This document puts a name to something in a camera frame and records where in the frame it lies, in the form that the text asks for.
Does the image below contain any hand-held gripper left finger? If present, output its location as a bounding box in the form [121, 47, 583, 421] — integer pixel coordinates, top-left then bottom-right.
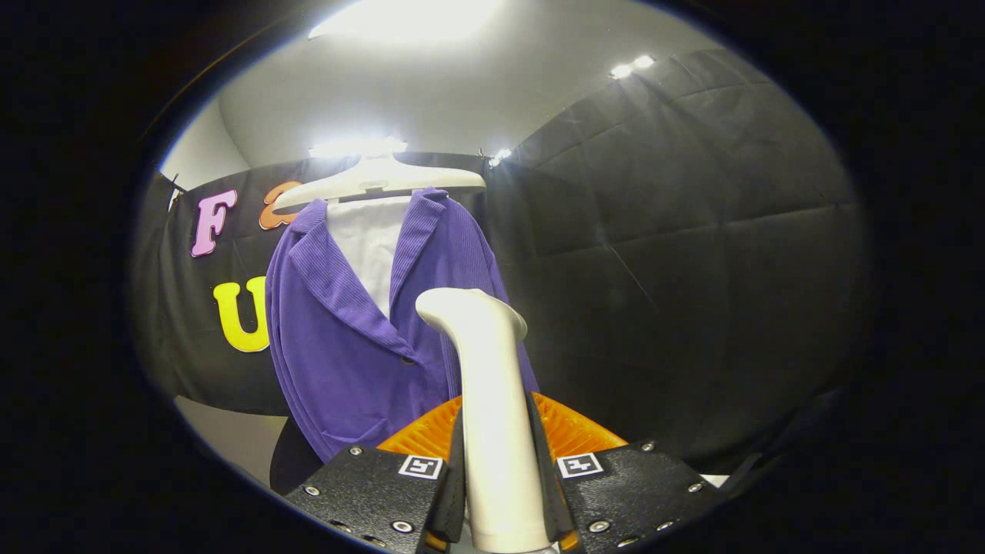
[283, 395, 469, 554]

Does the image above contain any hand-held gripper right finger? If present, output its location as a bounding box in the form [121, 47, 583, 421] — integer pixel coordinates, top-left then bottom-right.
[527, 392, 728, 553]

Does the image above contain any cream garment steamer handle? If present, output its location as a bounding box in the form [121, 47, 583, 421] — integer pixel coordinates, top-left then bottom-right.
[416, 288, 551, 554]

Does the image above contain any purple corduroy jacket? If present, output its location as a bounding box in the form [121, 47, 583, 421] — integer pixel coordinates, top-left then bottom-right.
[265, 187, 539, 462]

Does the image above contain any white shirt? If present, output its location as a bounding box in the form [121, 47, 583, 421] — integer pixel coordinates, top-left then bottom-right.
[326, 196, 412, 320]

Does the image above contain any cream plastic clothes hanger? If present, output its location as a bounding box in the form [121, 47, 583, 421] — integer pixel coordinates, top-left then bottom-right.
[271, 154, 487, 215]

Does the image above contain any black backdrop cloth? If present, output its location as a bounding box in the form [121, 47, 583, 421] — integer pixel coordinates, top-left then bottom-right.
[131, 48, 874, 474]

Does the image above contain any large ceiling light panel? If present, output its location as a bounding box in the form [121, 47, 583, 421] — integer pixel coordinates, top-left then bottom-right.
[308, 0, 505, 43]

